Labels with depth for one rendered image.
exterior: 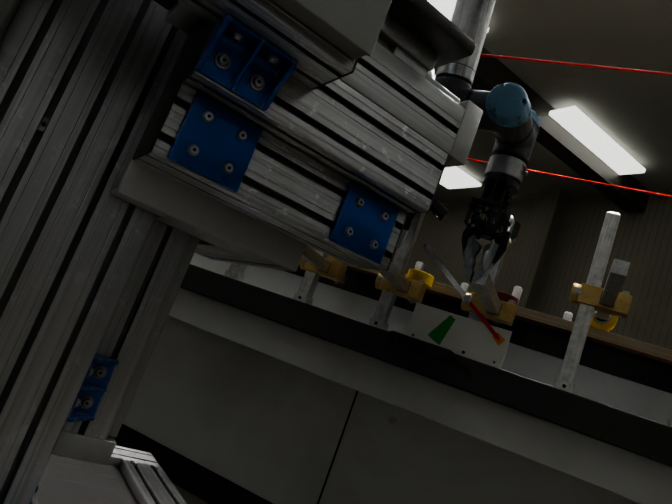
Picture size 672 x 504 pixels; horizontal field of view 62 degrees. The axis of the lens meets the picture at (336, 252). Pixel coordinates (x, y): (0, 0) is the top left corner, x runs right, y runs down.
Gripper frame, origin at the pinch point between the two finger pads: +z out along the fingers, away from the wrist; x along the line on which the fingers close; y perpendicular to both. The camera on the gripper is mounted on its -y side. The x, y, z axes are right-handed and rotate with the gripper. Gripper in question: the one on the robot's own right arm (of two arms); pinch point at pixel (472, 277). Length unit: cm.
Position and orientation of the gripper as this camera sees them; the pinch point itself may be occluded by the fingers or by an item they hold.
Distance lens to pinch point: 115.0
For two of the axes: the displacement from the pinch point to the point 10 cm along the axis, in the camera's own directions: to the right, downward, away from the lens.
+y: -3.5, -3.0, -8.9
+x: 8.7, 2.5, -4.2
